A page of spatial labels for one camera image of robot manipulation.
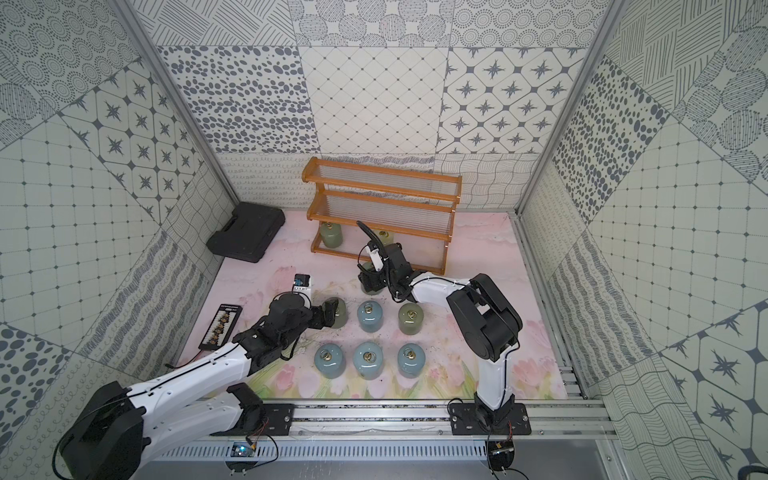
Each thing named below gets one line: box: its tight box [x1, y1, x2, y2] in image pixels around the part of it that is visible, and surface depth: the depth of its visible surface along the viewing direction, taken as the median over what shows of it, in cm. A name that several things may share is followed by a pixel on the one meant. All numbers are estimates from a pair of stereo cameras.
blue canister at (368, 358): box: [353, 340, 384, 381], surface depth 78 cm
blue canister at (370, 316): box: [357, 300, 384, 333], surface depth 88 cm
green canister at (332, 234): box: [320, 222, 343, 248], surface depth 107 cm
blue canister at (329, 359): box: [314, 342, 347, 379], surface depth 78 cm
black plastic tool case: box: [206, 202, 286, 263], surface depth 109 cm
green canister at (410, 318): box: [398, 302, 424, 335], surface depth 87 cm
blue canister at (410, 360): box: [397, 343, 426, 379], surface depth 78 cm
